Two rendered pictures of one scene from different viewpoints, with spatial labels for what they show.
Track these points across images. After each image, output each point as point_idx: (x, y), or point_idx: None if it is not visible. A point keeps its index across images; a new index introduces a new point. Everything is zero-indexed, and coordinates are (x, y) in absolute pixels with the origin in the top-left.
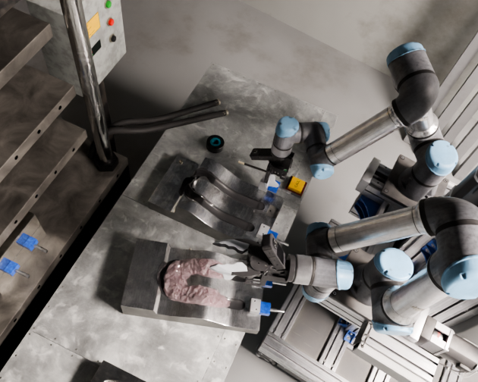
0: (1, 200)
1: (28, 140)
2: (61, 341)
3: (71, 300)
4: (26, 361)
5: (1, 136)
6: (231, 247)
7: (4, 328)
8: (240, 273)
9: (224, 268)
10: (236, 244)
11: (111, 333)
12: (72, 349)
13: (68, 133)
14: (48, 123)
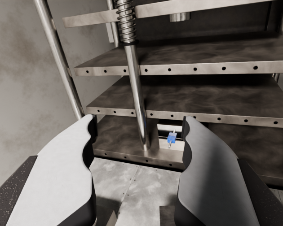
0: (203, 106)
1: (241, 65)
2: (133, 184)
3: (163, 181)
4: (120, 169)
5: (232, 57)
6: (187, 155)
7: (139, 155)
8: (6, 195)
9: (67, 130)
10: (210, 164)
11: (143, 217)
12: (127, 192)
13: None
14: (269, 70)
